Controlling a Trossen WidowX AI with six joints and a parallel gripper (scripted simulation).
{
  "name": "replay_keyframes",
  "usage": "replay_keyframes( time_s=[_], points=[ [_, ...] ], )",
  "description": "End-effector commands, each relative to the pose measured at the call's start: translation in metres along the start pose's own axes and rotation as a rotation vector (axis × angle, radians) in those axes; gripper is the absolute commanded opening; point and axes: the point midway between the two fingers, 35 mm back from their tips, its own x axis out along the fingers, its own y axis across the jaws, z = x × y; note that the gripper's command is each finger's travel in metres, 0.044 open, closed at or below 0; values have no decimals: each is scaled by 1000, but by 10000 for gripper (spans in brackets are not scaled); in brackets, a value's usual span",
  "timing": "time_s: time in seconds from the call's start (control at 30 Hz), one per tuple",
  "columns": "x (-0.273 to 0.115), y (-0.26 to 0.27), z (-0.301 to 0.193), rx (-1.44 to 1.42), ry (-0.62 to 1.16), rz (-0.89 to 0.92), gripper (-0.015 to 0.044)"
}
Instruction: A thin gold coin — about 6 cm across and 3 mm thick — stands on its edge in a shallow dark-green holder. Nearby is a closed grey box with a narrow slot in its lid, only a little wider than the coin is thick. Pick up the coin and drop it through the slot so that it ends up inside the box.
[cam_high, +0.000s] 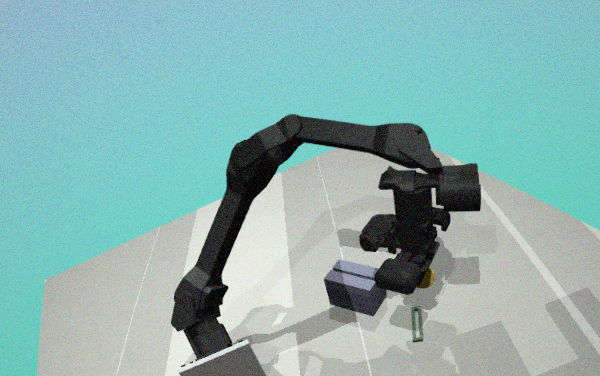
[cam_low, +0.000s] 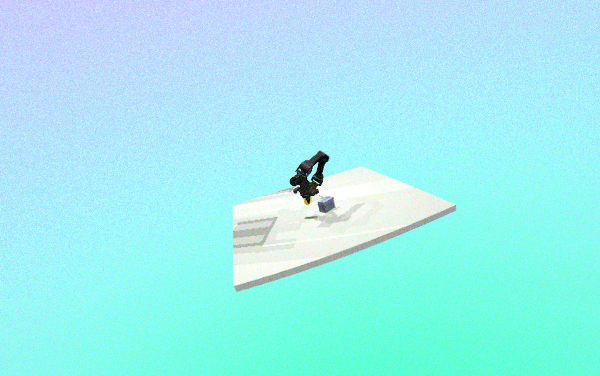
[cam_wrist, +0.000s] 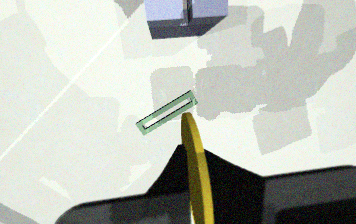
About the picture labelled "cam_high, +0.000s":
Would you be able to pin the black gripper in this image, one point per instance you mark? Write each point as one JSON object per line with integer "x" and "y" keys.
{"x": 416, "y": 240}

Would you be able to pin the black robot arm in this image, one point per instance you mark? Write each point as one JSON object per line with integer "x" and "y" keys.
{"x": 253, "y": 163}

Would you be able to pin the gold coin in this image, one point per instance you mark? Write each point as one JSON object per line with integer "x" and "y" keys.
{"x": 428, "y": 279}

